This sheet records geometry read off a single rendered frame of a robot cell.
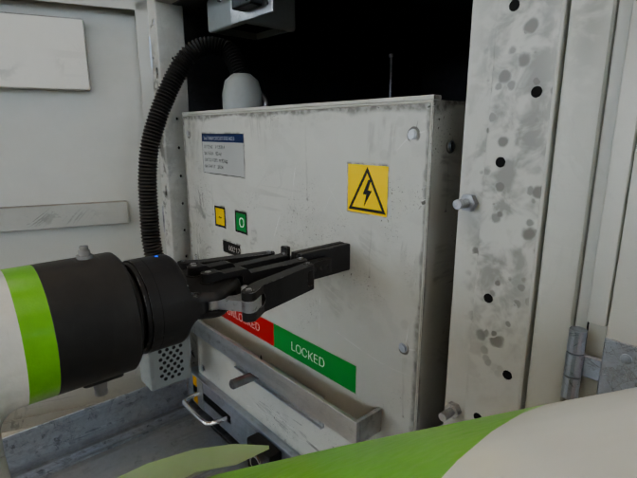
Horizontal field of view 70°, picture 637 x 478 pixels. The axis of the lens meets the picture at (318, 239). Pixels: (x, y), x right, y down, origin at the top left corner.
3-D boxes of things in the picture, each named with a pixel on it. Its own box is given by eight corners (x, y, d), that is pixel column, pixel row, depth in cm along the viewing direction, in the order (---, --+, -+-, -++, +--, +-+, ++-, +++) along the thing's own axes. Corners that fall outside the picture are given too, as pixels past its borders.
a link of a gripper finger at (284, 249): (194, 312, 40) (187, 307, 41) (293, 284, 48) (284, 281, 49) (191, 268, 39) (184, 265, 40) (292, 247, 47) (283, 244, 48)
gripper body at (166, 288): (113, 336, 39) (209, 309, 45) (153, 374, 33) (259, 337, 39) (103, 251, 38) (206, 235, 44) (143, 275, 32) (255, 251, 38)
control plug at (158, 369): (152, 393, 74) (142, 289, 70) (140, 380, 77) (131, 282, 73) (196, 376, 79) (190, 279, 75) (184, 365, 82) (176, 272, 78)
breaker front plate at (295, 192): (400, 558, 50) (424, 102, 39) (194, 381, 85) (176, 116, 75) (408, 550, 51) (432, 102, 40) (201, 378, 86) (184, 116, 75)
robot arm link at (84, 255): (46, 268, 27) (17, 242, 34) (70, 441, 30) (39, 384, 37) (147, 251, 31) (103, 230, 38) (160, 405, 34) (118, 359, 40)
